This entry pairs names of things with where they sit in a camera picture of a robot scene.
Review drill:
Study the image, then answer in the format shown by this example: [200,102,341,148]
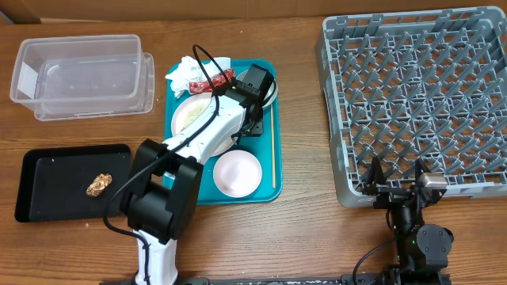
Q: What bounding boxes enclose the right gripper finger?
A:
[414,158,432,188]
[363,156,385,195]

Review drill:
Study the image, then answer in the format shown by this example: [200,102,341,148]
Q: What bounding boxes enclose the red snack wrapper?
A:
[189,68,235,94]

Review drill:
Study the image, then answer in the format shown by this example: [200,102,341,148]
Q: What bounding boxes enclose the large white plate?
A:
[163,93,246,164]

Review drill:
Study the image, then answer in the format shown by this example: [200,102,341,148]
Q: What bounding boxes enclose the white napkin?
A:
[165,56,231,99]

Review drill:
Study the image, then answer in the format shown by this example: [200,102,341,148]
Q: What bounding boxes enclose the small white bowl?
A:
[213,150,262,198]

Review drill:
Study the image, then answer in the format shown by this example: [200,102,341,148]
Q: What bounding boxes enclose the brown food scrap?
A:
[86,173,112,197]

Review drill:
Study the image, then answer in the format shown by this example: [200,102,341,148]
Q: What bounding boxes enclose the pile of rice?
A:
[182,102,208,129]

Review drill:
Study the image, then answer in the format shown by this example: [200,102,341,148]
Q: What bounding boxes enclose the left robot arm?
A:
[120,64,275,284]

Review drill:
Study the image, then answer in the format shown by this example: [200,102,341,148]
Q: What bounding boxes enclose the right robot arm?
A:
[352,157,454,285]

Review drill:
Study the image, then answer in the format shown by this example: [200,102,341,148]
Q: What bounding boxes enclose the grey bowl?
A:
[236,71,278,108]

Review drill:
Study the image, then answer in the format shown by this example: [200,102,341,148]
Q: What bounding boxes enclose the grey dish rack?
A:
[316,6,506,207]

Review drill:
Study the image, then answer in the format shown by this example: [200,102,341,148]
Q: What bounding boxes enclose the teal serving tray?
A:
[165,59,283,205]

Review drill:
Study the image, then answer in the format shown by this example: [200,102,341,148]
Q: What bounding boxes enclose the wooden chopstick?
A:
[270,105,276,189]

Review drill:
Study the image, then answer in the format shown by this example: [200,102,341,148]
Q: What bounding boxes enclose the clear plastic bin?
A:
[10,34,155,121]

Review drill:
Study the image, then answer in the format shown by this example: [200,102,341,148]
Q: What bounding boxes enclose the black tray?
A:
[14,144,131,222]

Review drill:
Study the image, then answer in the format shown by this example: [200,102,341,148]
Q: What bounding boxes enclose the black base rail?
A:
[99,273,452,285]

